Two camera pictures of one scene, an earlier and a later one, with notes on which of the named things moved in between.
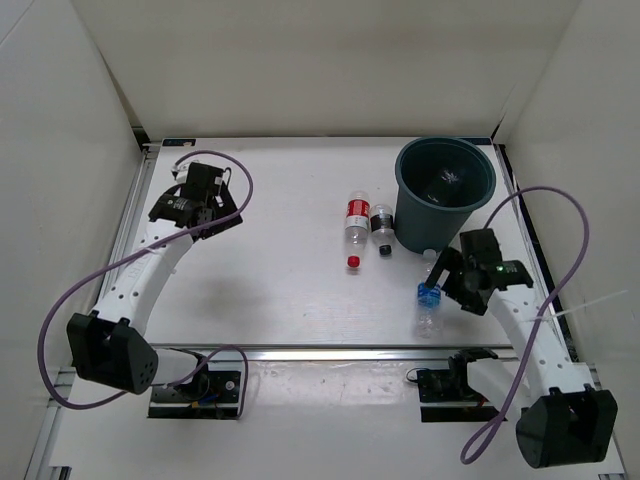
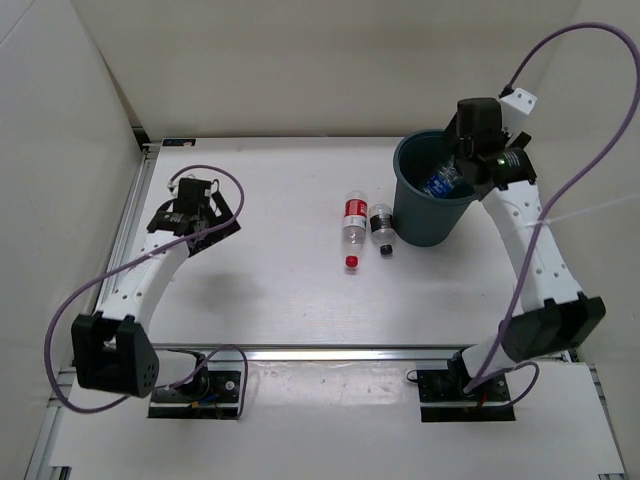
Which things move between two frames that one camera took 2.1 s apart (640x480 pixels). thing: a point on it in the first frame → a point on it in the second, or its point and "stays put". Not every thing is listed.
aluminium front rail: [310, 354] stays put
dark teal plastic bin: [439, 182] stays put
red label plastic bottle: [357, 226] stays put
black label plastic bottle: [382, 223] stays put
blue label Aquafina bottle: [428, 299] → [441, 184]
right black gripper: [451, 260] → [448, 136]
